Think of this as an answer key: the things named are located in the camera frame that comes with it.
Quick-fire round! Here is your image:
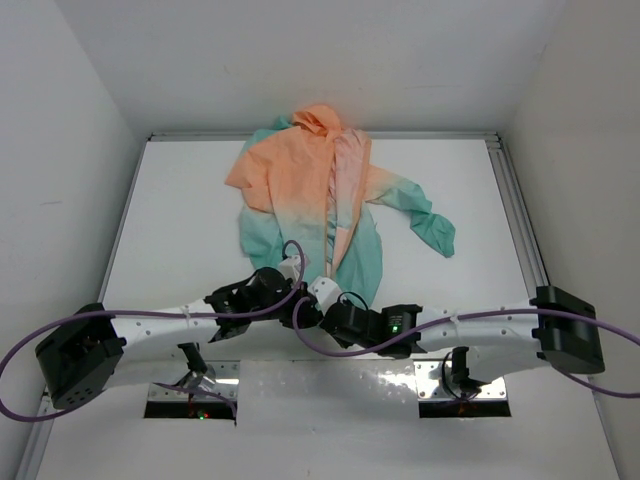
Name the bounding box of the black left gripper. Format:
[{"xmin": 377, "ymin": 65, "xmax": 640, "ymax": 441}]
[{"xmin": 249, "ymin": 278, "xmax": 318, "ymax": 328}]

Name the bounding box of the orange and teal gradient jacket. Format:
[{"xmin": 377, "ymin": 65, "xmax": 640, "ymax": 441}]
[{"xmin": 225, "ymin": 104, "xmax": 456, "ymax": 303}]

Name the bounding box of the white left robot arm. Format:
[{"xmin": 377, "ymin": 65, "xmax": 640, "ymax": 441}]
[{"xmin": 35, "ymin": 267, "xmax": 325, "ymax": 410}]

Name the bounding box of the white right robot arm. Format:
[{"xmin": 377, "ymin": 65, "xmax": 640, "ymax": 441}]
[{"xmin": 320, "ymin": 286, "xmax": 605, "ymax": 384}]

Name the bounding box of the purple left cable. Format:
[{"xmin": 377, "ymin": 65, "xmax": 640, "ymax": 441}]
[{"xmin": 0, "ymin": 240, "xmax": 306, "ymax": 422}]

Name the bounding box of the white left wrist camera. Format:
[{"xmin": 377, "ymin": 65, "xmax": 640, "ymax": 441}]
[{"xmin": 277, "ymin": 254, "xmax": 308, "ymax": 282}]

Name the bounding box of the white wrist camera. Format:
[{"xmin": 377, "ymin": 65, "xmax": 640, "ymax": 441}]
[
  {"xmin": 277, "ymin": 254, "xmax": 308, "ymax": 282},
  {"xmin": 308, "ymin": 277, "xmax": 342, "ymax": 314}
]

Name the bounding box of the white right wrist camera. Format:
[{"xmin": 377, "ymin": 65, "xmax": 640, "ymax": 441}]
[{"xmin": 308, "ymin": 277, "xmax": 342, "ymax": 314}]

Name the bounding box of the shiny metal base plate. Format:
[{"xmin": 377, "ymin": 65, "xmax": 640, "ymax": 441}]
[{"xmin": 145, "ymin": 357, "xmax": 511, "ymax": 404}]

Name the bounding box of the aluminium frame rail back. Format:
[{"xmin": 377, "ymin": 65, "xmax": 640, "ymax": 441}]
[{"xmin": 148, "ymin": 131, "xmax": 500, "ymax": 143}]

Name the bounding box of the aluminium frame rail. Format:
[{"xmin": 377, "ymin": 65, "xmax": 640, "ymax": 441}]
[
  {"xmin": 486, "ymin": 134, "xmax": 549, "ymax": 296},
  {"xmin": 148, "ymin": 131, "xmax": 500, "ymax": 143}
]

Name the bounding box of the aluminium frame rail right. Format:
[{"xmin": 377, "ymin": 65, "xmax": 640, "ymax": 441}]
[{"xmin": 486, "ymin": 134, "xmax": 549, "ymax": 296}]

